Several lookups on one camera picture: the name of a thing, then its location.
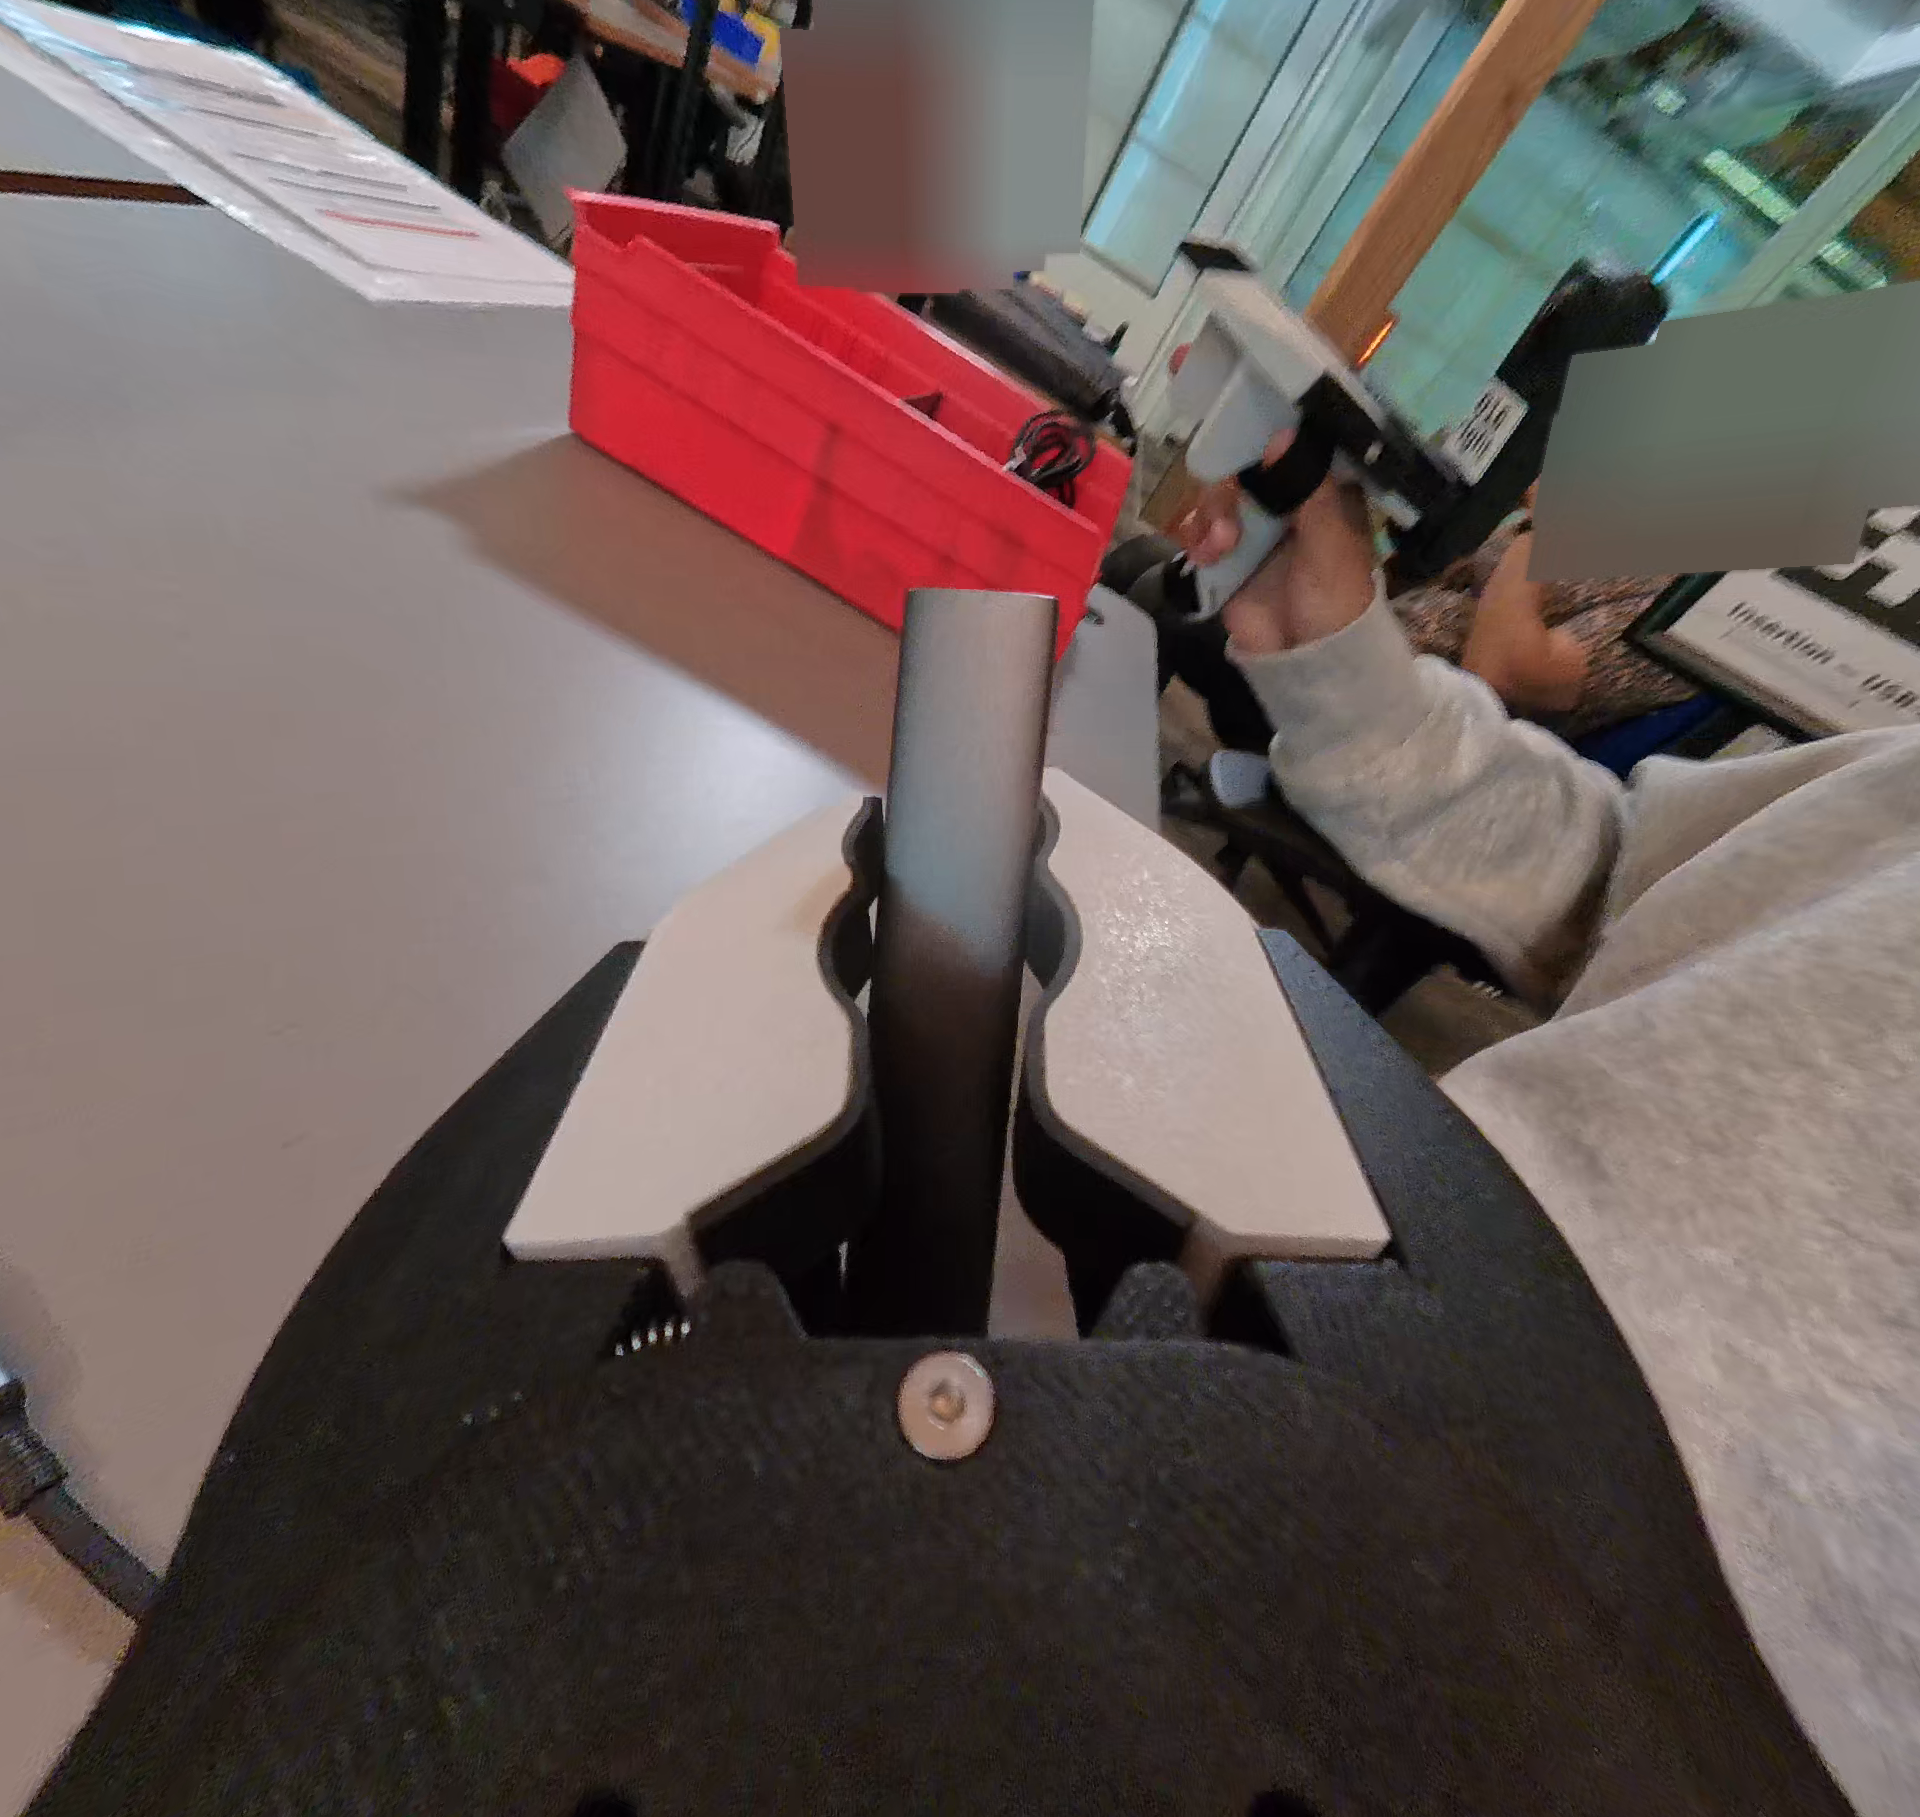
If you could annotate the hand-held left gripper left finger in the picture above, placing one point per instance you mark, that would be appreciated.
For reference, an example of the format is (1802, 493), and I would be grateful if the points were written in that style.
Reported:
(722, 1066)

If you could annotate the wooden table with blue bin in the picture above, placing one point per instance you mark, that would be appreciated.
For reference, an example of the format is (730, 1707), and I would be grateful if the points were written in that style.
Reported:
(600, 4)

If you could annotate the black bag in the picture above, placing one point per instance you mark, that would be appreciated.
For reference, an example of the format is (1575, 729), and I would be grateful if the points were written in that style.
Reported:
(1035, 339)

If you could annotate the white printed paper sheet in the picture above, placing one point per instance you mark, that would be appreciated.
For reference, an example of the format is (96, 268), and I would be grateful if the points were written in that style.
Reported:
(286, 152)

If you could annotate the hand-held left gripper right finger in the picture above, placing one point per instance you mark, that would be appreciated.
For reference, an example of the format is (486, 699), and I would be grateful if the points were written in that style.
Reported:
(1184, 1054)

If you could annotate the dark grey metal bar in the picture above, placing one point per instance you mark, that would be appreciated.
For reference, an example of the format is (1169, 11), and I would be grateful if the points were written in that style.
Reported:
(959, 796)

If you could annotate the person's grey sweatshirt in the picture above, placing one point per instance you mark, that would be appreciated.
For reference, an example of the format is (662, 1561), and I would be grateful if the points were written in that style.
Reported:
(1724, 1173)

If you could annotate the grey desk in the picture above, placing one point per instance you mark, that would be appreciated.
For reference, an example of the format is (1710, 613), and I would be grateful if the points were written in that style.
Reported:
(300, 648)

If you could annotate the grey plastic panel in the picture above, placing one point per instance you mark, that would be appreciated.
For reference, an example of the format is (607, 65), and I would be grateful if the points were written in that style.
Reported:
(563, 137)

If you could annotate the framed printed sign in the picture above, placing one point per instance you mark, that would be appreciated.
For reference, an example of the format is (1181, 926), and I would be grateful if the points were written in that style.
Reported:
(1816, 648)

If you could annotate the blue plastic bin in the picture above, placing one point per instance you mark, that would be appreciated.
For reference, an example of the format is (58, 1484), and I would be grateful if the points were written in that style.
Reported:
(743, 32)

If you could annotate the person's right hand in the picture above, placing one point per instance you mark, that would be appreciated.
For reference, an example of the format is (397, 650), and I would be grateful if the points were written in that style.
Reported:
(1320, 572)

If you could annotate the wooden post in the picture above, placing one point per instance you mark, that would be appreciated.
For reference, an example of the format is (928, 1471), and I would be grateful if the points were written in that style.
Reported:
(1487, 107)

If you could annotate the person's right forearm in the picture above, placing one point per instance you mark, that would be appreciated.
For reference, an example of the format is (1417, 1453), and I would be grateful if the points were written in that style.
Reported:
(1426, 783)

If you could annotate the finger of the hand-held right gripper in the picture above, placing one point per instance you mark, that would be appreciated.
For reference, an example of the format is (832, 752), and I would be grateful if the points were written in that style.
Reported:
(1260, 334)

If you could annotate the red plastic bin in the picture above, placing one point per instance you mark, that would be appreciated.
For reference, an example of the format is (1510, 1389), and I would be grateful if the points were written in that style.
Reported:
(781, 394)

